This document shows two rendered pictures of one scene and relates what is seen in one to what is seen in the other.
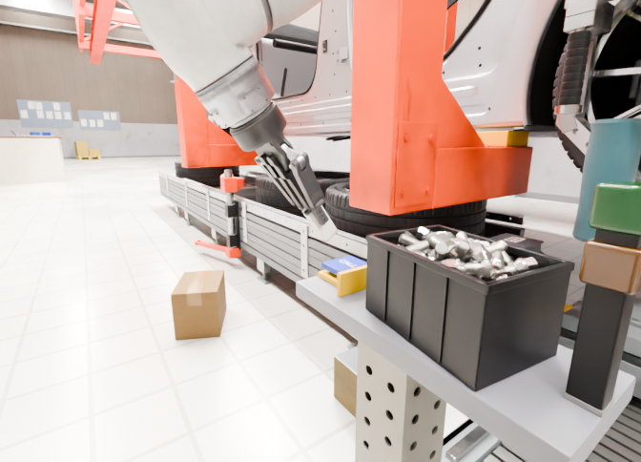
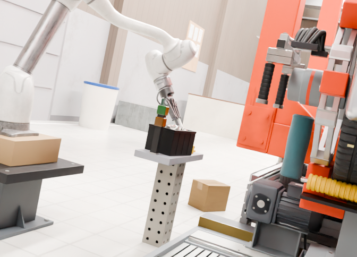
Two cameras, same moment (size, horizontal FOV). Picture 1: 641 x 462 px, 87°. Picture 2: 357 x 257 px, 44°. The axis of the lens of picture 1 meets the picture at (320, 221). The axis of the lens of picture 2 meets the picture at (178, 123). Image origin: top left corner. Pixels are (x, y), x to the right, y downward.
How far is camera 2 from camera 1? 2.01 m
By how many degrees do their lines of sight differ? 57
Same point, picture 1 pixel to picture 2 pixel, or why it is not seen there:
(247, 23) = (161, 69)
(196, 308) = (199, 191)
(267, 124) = (162, 92)
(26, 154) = not seen: hidden behind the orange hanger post
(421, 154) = (258, 122)
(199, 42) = (151, 73)
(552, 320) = (168, 143)
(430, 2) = not seen: hidden behind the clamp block
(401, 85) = (251, 89)
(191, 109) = not seen: hidden behind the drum
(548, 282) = (166, 131)
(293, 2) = (172, 65)
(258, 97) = (161, 85)
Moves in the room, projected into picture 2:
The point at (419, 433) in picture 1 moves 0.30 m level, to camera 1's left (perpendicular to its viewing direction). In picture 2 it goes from (160, 188) to (132, 172)
